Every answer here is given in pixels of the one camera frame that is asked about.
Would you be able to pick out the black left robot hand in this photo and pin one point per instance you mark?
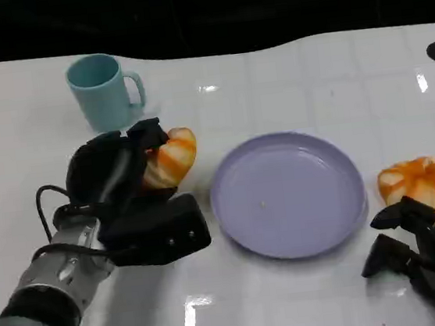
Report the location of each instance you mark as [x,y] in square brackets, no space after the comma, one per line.
[96,169]

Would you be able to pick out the orange and white bread roll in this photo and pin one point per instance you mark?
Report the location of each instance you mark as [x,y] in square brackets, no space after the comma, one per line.
[424,182]
[173,156]

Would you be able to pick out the pale green mug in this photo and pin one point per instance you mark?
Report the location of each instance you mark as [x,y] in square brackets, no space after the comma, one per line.
[102,97]

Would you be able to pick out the lilac plate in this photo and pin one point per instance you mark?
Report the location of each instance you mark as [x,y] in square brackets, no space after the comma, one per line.
[288,198]

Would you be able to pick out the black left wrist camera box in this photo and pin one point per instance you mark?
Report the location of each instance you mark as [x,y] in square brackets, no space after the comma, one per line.
[158,232]

